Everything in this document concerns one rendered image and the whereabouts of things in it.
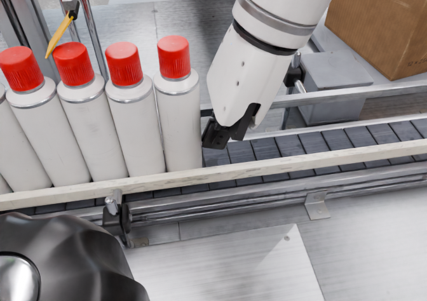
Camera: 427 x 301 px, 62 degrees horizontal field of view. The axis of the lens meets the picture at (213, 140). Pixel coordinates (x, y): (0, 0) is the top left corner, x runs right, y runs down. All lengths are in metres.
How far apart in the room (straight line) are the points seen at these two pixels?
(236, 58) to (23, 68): 0.21
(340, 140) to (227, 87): 0.25
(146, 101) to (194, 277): 0.21
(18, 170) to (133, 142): 0.15
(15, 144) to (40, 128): 0.05
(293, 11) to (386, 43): 0.46
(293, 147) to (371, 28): 0.35
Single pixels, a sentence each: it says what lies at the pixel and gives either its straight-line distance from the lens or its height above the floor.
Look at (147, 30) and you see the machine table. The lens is 0.93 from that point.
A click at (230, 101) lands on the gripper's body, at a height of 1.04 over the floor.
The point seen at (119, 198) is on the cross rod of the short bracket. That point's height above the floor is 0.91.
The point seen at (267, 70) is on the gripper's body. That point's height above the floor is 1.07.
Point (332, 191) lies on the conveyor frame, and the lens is 0.55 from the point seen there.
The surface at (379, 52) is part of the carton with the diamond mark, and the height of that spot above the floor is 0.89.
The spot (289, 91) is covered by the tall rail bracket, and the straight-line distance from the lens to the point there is 0.58.
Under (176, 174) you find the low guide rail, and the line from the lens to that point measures 0.46.
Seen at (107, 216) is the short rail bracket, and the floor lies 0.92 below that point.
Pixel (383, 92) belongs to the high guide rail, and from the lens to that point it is 0.57.
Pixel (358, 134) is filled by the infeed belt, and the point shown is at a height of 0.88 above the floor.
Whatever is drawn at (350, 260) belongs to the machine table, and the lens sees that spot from 0.53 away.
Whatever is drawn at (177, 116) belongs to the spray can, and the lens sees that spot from 0.40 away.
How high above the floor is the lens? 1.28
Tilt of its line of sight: 47 degrees down
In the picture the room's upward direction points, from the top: straight up
